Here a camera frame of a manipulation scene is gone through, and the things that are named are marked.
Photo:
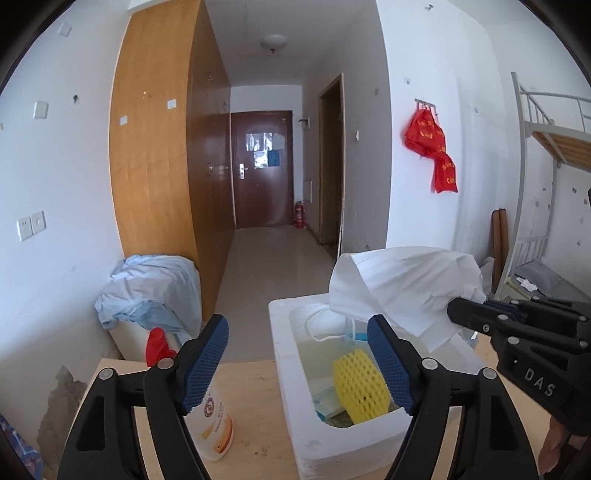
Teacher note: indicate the blue patterned cloth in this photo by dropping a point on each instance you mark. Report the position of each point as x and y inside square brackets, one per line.
[16, 445]

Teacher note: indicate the brown side door frame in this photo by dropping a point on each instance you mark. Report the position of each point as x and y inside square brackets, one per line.
[331, 161]

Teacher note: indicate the red fire extinguisher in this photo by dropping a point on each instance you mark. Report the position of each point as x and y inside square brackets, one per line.
[300, 216]

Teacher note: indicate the ceiling lamp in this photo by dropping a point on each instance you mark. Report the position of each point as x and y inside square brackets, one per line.
[273, 44]

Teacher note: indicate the white cloth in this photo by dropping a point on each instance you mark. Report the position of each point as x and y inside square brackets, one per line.
[526, 282]

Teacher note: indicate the light blue bedding bundle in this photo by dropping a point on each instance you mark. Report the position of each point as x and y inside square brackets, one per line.
[147, 286]

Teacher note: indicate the wall hook rack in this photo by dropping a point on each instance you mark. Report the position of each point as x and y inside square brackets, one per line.
[425, 104]

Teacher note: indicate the grey blanket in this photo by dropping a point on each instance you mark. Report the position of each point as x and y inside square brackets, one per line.
[549, 281]

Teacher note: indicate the paper notices on door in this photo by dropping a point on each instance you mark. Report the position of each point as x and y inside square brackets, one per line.
[263, 150]

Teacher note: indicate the red bag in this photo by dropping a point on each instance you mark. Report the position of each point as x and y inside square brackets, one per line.
[420, 134]
[441, 141]
[445, 177]

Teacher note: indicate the dark brown entrance door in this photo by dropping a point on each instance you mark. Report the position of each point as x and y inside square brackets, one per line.
[263, 194]

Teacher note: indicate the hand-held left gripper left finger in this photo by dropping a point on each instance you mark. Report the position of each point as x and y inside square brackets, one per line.
[205, 364]

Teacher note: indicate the wooden board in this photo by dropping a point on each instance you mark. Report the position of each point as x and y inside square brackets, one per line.
[499, 249]

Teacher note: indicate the white wall switch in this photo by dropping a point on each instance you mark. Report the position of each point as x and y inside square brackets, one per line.
[64, 28]
[40, 110]

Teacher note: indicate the double wall socket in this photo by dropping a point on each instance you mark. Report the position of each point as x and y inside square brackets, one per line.
[31, 226]

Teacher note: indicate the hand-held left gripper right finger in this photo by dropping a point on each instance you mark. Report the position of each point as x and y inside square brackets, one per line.
[390, 364]

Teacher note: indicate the disposable face mask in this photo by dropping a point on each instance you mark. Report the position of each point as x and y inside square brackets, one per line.
[328, 399]
[355, 339]
[406, 286]

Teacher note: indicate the metal bunk bed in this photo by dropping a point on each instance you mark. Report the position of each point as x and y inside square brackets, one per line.
[563, 143]

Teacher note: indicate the yellow foam fruit net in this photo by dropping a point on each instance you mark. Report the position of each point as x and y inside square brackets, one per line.
[358, 387]

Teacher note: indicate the person's right hand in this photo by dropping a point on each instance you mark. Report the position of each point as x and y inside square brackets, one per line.
[556, 443]

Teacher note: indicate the white foam box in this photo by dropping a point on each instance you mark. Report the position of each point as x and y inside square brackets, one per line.
[295, 415]

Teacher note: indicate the white bottle red cap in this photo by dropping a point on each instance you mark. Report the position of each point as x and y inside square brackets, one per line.
[214, 434]

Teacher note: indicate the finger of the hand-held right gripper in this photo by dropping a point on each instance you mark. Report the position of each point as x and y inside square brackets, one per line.
[471, 316]
[554, 311]

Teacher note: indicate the wooden wardrobe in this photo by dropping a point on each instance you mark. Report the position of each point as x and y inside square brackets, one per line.
[157, 138]

